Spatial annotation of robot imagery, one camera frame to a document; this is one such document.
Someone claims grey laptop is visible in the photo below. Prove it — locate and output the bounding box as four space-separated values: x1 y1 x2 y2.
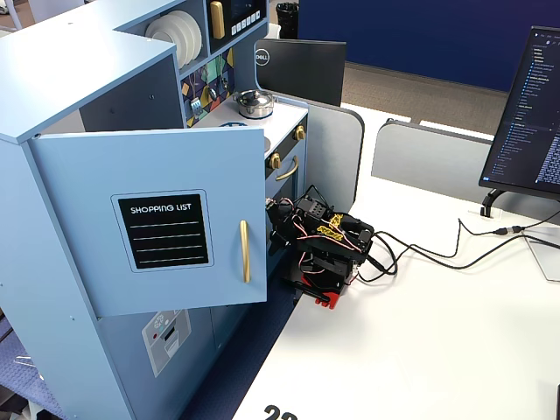
524 238 560 284

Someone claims grey ice dispenser decal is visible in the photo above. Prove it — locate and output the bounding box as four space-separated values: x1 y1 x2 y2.
141 309 193 378

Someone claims black Dell monitor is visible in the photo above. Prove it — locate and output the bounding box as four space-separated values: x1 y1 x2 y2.
254 38 347 108

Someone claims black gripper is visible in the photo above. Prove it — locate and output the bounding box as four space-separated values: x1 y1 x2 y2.
263 197 301 246

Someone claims dark blue office partition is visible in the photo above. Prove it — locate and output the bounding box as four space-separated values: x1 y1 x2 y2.
297 0 560 93

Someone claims gold microwave handle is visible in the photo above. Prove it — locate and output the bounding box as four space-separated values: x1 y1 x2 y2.
209 1 226 40

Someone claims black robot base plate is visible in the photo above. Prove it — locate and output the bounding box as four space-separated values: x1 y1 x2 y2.
279 270 345 304

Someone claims gold curved door handle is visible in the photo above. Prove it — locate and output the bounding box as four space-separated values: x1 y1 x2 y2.
274 156 300 182

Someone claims silver toy pot with lid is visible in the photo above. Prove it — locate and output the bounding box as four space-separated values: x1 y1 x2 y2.
232 88 276 119

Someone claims black trash bin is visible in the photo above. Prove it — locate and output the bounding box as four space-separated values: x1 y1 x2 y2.
276 2 299 39

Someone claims blue cabinet door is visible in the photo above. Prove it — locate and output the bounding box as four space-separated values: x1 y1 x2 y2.
26 125 269 319

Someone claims monitor showing code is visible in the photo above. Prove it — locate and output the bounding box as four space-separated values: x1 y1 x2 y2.
479 24 560 198

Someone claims gold straight door handle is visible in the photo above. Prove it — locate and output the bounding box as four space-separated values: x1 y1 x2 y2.
238 220 252 284

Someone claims red table clamp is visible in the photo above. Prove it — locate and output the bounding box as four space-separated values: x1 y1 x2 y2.
314 291 341 311

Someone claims grey desk divider panel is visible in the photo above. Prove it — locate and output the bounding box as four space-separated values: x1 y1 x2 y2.
370 118 495 202
273 94 366 207

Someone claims light blue toy kitchen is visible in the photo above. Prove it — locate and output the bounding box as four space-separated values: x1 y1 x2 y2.
0 0 310 420

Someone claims black number sticker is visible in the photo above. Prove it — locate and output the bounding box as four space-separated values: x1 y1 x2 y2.
263 404 298 420

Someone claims white toy plate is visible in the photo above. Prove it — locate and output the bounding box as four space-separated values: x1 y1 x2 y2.
144 16 185 67
161 11 196 67
174 9 203 60

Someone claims black cable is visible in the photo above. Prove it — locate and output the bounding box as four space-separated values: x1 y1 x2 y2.
358 234 560 284
367 217 560 259

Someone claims black toy microwave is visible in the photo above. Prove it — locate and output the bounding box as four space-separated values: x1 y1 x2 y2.
205 0 268 56

